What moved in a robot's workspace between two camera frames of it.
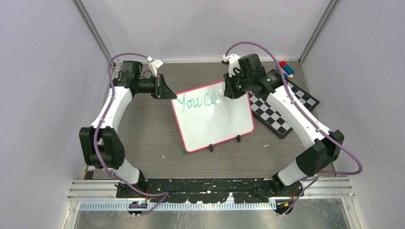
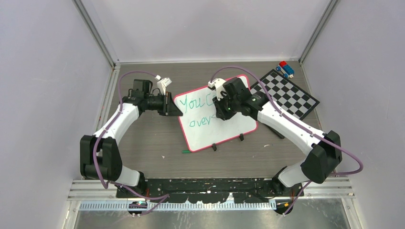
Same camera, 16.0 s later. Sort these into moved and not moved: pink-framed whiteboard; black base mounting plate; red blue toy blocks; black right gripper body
Moved: black right gripper body
Not moved: pink-framed whiteboard; black base mounting plate; red blue toy blocks
